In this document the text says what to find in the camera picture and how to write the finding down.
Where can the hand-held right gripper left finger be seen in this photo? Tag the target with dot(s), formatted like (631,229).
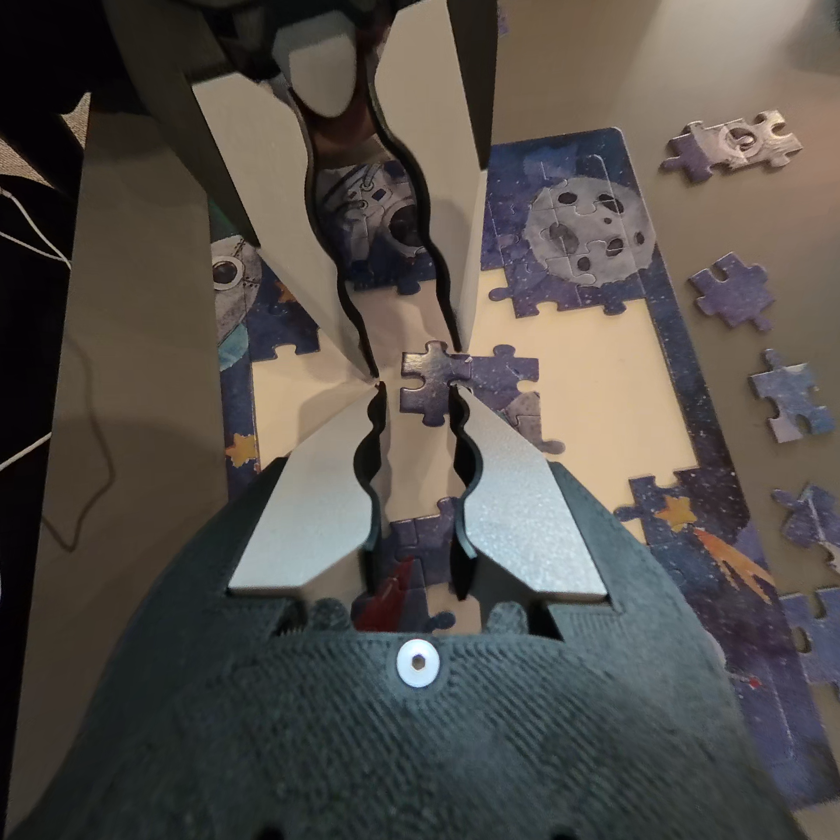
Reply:
(295,525)

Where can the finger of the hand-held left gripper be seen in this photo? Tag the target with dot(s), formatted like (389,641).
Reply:
(446,164)
(262,164)

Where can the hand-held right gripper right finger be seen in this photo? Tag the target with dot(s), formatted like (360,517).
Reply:
(531,525)

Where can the joined planet puzzle pieces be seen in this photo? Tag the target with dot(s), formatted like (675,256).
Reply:
(505,380)

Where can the space jigsaw puzzle board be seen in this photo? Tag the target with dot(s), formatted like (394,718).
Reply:
(584,216)

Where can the person's left hand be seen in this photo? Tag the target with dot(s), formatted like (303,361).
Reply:
(341,134)

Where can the row of puzzle pieces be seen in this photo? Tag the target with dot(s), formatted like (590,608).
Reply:
(732,292)

